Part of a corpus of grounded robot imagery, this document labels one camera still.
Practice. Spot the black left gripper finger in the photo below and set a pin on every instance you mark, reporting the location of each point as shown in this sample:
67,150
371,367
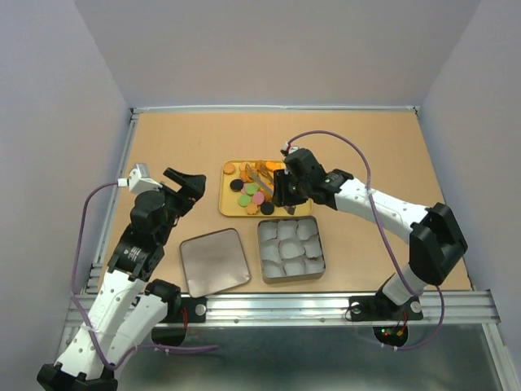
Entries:
180,179
193,186

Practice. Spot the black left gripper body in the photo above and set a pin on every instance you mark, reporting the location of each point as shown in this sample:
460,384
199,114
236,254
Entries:
178,205

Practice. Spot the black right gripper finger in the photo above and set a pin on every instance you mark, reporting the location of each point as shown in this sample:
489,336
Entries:
281,192
296,194

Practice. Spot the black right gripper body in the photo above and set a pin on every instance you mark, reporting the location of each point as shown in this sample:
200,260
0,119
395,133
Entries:
304,184

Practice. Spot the metal serving tongs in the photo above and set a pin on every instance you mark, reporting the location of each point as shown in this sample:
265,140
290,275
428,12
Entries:
263,185

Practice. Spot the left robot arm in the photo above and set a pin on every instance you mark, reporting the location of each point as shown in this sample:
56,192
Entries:
129,303

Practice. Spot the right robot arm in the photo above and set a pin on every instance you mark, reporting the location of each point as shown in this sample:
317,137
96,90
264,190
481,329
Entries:
435,239

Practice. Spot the black sandwich cookie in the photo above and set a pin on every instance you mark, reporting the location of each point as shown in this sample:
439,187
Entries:
236,185
267,208

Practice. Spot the flower shaped tan cookie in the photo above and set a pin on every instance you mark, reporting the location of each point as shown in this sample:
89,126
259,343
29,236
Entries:
252,209

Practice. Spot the green sandwich cookie upper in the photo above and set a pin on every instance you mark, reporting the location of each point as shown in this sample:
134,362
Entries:
251,188

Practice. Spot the green sandwich cookie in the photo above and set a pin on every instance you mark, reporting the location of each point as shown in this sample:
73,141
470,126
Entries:
251,188
244,200

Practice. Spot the yellow cookie tray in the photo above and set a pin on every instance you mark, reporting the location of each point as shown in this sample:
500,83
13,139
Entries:
228,199

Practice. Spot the plain round tan cookie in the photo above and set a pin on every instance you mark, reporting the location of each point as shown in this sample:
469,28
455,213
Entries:
229,168

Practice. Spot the black sandwich cookie left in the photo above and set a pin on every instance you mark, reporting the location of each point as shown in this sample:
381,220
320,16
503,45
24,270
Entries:
236,185

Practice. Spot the gold square cookie tin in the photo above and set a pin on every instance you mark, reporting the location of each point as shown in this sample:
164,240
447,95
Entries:
290,250

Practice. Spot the gold tin lid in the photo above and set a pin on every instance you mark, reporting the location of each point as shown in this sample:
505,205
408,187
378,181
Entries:
214,262

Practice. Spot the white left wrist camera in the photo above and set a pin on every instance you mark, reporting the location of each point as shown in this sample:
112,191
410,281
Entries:
139,180

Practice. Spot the aluminium front rail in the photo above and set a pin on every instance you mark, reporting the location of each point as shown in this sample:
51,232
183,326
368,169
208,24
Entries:
327,309

